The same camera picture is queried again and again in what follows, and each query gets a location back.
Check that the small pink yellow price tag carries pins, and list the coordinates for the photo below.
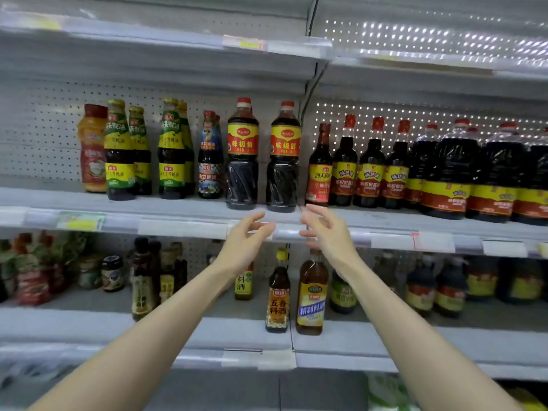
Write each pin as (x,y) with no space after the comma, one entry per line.
(244,42)

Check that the soy sauce bottle red cap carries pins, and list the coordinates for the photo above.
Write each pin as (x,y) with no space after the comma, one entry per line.
(242,167)
(283,171)

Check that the large amber cooking wine jug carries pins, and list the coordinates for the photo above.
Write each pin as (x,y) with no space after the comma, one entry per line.
(312,308)

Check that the amber bottle yellow red label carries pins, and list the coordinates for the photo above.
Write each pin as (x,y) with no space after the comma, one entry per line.
(244,285)

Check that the row of dark red-capped bottles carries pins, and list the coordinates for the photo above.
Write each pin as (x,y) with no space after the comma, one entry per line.
(462,184)

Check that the dark bottle with green label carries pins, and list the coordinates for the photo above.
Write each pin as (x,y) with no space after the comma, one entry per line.
(342,295)

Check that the yellow-capped green label bottle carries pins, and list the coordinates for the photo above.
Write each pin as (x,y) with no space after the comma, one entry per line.
(172,171)
(141,149)
(120,171)
(190,141)

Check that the yellow green price tag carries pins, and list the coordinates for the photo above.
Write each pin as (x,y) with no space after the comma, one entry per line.
(81,221)

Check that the person's right forearm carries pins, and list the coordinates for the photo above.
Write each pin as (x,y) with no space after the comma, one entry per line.
(428,346)

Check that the person's left hand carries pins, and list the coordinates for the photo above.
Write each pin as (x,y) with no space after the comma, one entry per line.
(238,250)

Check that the person's right hand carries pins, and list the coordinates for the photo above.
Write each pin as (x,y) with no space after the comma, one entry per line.
(334,244)

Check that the person's left forearm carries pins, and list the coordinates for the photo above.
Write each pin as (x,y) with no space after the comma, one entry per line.
(137,355)

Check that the dark-lidded glass jar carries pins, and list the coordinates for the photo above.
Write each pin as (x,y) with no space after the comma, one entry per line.
(113,276)

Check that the blue label dark bottle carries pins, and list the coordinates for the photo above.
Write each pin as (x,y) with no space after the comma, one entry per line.
(210,167)

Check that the white green bag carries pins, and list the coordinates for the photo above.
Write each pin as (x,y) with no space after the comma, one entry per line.
(390,394)

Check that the dark bottle red yellow label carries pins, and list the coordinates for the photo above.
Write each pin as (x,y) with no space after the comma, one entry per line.
(451,291)
(419,291)

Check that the blue white plastic bags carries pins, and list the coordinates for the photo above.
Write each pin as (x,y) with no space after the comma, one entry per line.
(21,381)

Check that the dark bottle orange label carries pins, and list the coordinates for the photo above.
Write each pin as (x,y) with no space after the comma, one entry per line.
(278,308)

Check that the white metal store shelving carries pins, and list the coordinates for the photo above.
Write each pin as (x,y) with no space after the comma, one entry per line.
(154,60)

